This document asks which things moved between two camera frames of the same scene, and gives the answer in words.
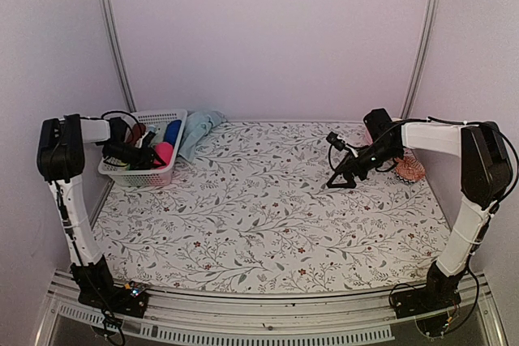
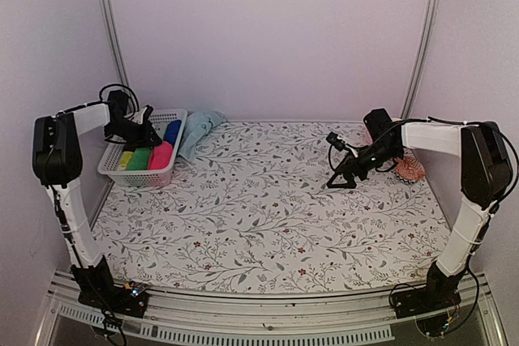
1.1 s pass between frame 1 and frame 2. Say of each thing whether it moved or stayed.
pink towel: stayed
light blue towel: stayed
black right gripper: stayed
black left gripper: moved
